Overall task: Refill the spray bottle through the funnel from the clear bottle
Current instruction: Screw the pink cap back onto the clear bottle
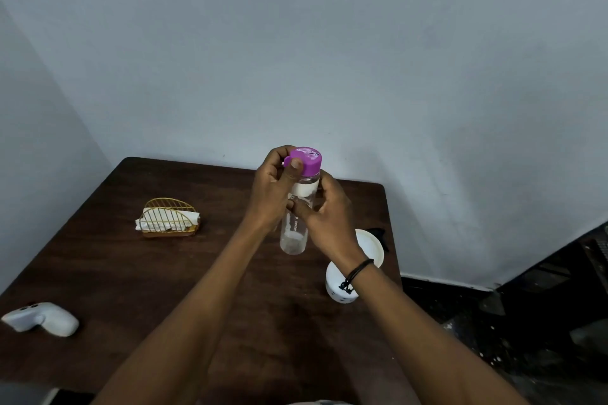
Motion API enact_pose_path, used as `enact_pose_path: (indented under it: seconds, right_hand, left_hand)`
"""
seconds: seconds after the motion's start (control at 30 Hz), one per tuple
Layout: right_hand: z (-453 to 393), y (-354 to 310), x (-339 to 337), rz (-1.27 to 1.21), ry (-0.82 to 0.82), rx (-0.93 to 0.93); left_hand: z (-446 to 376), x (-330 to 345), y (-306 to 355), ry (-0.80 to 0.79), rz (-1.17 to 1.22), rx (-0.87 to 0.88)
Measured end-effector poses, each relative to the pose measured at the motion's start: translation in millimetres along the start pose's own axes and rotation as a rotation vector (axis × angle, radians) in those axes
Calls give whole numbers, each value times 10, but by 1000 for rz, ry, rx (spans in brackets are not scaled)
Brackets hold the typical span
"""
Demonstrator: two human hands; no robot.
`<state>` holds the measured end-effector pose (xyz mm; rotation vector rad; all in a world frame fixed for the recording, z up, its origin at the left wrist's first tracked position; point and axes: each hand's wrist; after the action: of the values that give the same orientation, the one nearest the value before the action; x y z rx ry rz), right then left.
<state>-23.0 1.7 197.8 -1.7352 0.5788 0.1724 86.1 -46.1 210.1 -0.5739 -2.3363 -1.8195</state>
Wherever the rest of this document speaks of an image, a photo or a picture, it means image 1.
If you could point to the white spray bottle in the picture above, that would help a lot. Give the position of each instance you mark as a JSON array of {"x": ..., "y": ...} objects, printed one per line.
[{"x": 335, "y": 291}]

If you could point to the black spray nozzle with tube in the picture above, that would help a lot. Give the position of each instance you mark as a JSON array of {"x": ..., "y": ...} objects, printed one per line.
[{"x": 377, "y": 235}]

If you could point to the person's right hand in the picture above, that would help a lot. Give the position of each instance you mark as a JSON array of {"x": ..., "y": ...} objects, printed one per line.
[{"x": 332, "y": 229}]

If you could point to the purple bottle cap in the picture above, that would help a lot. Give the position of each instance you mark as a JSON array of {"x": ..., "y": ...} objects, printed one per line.
[{"x": 309, "y": 162}]

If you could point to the person's left forearm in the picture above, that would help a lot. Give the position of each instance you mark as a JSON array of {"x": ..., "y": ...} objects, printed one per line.
[{"x": 190, "y": 324}]

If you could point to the black wristband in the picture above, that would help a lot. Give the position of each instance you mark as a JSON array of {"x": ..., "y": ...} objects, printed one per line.
[{"x": 354, "y": 276}]

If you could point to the person's left hand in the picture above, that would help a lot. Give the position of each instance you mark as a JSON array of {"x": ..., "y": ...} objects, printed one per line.
[{"x": 268, "y": 196}]

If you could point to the white plastic funnel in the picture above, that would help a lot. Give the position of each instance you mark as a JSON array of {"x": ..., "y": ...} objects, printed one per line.
[{"x": 373, "y": 248}]

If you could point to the clear bottle with purple lid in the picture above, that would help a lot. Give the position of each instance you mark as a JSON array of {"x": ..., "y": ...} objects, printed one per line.
[{"x": 293, "y": 241}]

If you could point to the dark wooden table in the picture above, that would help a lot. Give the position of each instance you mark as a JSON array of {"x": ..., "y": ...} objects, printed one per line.
[{"x": 142, "y": 286}]

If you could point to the white handheld controller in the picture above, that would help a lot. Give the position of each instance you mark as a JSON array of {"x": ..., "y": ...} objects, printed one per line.
[{"x": 47, "y": 319}]

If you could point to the white grey patterned clothing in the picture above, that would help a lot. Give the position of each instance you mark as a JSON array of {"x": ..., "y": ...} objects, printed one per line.
[{"x": 320, "y": 403}]

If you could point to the person's right forearm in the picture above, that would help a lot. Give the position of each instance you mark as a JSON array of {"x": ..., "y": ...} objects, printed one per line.
[{"x": 427, "y": 352}]

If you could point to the dark side table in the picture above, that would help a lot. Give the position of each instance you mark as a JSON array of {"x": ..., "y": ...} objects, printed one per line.
[{"x": 560, "y": 286}]

